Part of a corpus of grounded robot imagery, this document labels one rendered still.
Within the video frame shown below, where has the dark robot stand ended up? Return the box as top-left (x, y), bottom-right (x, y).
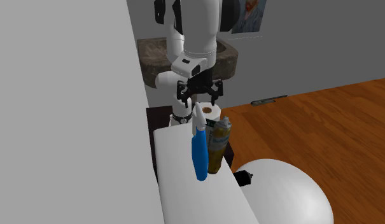
top-left (146, 106), bottom-right (235, 184)

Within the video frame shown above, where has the small black fitting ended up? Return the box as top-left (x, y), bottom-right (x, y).
top-left (233, 169), bottom-right (255, 188)

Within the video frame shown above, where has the portrait wall picture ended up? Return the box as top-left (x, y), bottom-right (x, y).
top-left (230, 0), bottom-right (268, 34)

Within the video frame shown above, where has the brown stone wash basin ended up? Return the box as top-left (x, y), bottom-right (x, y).
top-left (136, 36), bottom-right (239, 90)

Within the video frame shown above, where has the grey flat floor bar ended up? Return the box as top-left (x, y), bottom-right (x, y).
top-left (250, 94), bottom-right (288, 107)

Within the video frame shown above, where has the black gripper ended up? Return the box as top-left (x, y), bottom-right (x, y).
top-left (176, 68), bottom-right (224, 109)

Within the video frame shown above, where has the yellow spray can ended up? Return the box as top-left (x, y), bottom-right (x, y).
top-left (207, 116), bottom-right (233, 175)

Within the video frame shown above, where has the blue spray bottle white head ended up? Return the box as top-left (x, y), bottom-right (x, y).
top-left (191, 102), bottom-right (210, 182)

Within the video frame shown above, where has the white toilet paper roll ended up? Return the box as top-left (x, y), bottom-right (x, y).
top-left (195, 102), bottom-right (222, 123)

